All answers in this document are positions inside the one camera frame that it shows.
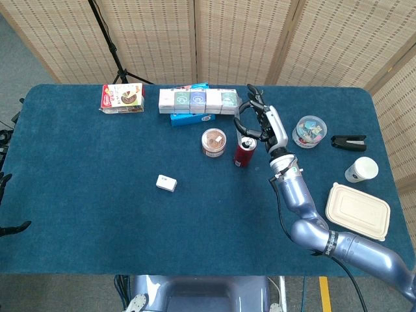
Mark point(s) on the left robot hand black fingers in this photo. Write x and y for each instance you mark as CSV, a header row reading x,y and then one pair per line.
x,y
4,187

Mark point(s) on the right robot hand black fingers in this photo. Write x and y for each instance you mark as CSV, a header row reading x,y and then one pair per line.
x,y
276,126

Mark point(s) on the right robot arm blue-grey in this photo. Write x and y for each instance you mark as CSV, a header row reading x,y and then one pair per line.
x,y
299,198

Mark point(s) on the dark red soda can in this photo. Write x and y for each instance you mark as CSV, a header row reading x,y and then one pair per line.
x,y
243,157

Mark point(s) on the clear tub of binder clips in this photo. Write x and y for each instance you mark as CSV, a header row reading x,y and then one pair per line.
x,y
308,131

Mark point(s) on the black equipment beside table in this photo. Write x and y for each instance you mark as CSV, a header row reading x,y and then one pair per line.
x,y
5,136

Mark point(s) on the clear jar of rubber bands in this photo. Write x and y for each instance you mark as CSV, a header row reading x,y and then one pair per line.
x,y
213,143

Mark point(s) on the black stapler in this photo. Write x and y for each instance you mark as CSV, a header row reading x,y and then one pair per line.
x,y
349,143

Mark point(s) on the wrapped bundle of tissue packs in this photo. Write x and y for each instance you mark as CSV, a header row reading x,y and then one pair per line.
x,y
198,101

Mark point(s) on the blue cardboard box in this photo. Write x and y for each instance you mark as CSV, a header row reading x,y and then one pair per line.
x,y
191,120

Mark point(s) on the bamboo folding screen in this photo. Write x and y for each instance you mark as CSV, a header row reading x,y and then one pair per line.
x,y
243,39

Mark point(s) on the white paper cup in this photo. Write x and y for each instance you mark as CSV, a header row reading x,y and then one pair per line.
x,y
362,169

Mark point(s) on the blue table cloth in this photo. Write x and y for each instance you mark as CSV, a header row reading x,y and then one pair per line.
x,y
97,211

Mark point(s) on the beige lidded lunch box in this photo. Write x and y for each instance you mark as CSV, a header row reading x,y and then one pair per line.
x,y
356,211

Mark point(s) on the small white cardboard box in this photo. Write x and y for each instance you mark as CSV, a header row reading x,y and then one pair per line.
x,y
166,183

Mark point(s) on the red and white snack box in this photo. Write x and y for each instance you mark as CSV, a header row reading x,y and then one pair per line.
x,y
122,97

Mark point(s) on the yellow floor tape strip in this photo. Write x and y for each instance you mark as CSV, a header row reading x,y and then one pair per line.
x,y
325,294

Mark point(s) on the black tripod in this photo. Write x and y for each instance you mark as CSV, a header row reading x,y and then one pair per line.
x,y
112,48

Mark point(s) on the blue-grey robot torso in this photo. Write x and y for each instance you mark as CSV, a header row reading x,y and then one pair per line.
x,y
201,292

